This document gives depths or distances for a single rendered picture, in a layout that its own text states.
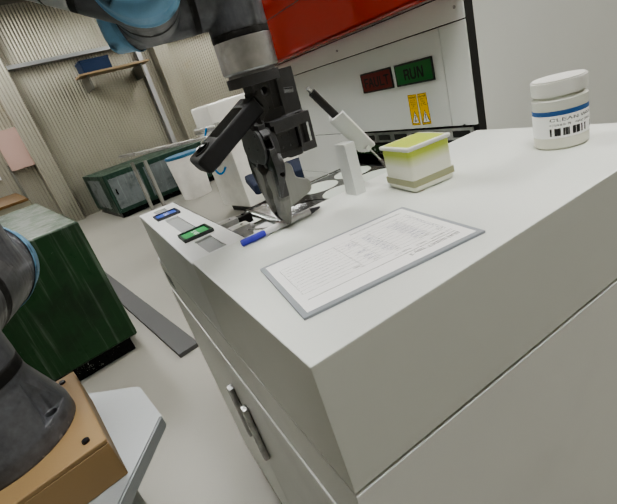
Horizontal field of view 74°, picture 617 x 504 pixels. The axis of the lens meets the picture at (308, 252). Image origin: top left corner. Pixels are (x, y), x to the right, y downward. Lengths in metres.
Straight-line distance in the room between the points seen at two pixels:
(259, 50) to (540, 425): 0.58
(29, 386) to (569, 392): 0.65
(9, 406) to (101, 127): 8.38
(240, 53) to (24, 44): 8.39
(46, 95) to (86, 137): 0.87
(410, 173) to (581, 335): 0.30
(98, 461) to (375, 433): 0.30
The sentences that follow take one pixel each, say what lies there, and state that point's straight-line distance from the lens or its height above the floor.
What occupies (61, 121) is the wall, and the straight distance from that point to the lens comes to 8.73.
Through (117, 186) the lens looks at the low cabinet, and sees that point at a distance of 6.98.
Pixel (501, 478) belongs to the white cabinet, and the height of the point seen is 0.68.
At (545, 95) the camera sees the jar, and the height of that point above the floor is 1.04.
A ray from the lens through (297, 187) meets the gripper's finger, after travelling 0.60.
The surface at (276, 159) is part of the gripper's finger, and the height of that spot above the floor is 1.07.
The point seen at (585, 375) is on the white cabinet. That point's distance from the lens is 0.67.
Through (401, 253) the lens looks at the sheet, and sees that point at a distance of 0.44.
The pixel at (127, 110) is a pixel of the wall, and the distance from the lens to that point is 9.00.
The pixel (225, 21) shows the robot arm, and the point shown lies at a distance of 0.57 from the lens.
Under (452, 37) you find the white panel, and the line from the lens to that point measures 0.94.
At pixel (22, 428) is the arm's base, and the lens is 0.56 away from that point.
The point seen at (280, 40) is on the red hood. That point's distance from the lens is 1.37.
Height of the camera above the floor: 1.16
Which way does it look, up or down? 22 degrees down
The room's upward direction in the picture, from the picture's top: 18 degrees counter-clockwise
